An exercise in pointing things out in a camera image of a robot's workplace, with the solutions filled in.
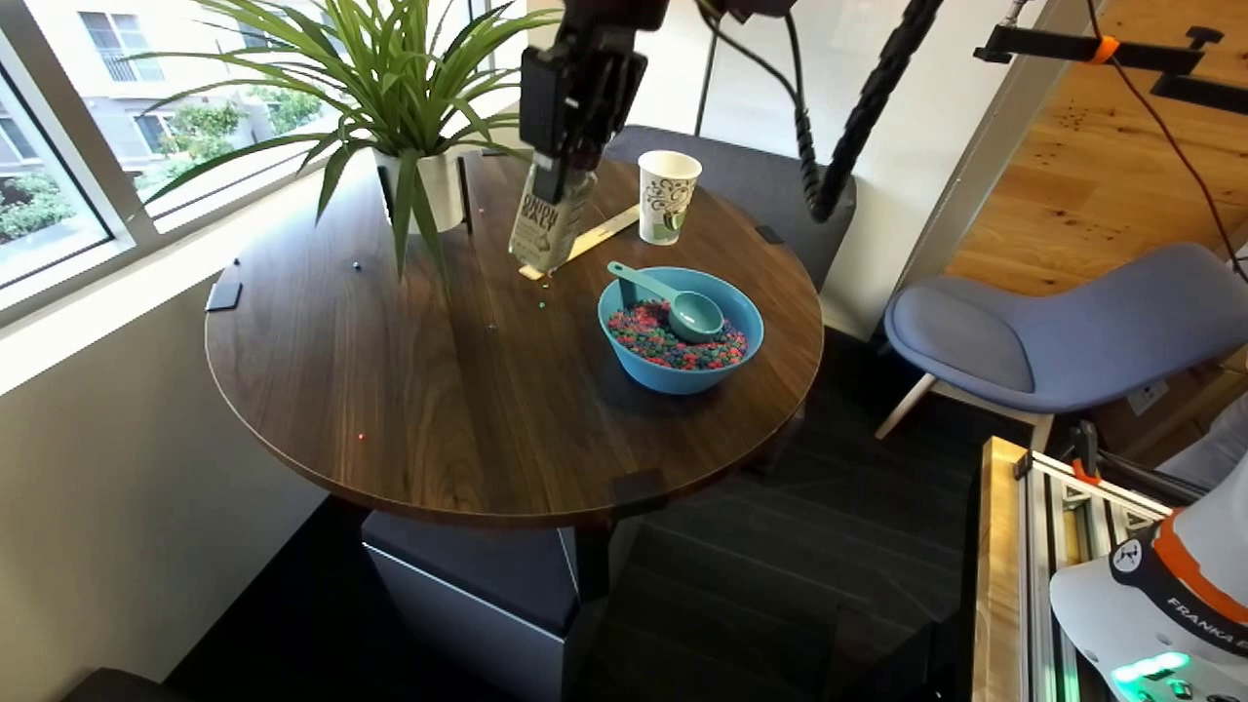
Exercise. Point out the white printed paper cup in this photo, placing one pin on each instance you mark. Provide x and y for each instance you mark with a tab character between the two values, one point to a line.
669	196

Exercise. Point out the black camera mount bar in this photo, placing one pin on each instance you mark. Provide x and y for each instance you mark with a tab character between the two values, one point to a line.
1105	50

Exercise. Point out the grey upholstered seat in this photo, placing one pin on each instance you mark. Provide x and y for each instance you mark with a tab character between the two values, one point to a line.
764	179

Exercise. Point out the teal plastic scoop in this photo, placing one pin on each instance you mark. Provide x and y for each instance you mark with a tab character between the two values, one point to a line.
686	308

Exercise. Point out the small black table edge clip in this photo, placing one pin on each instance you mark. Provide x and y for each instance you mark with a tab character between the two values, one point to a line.
223	291

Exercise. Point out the colourful beads pile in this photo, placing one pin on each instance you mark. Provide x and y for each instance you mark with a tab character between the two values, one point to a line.
646	335

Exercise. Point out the green spiky potted plant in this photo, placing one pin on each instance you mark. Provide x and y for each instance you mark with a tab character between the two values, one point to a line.
390	70

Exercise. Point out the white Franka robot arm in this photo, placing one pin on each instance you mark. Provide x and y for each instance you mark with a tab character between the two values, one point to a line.
1174	609

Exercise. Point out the blue plastic bowl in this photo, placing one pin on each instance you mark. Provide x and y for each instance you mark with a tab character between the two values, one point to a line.
674	370

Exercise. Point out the grey window frame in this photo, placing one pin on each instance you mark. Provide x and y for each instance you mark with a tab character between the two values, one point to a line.
80	140

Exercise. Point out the aluminium frame rail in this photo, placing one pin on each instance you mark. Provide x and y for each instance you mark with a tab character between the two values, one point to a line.
1025	569

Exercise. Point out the white plant pot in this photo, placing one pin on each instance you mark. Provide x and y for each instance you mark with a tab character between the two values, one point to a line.
443	186

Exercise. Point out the round wooden table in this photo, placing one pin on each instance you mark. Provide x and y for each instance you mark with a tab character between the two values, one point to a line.
491	377

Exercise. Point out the blue upholstered chair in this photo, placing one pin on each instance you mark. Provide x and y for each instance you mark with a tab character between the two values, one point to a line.
1064	335

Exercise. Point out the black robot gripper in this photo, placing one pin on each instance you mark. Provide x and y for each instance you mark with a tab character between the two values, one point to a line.
600	100

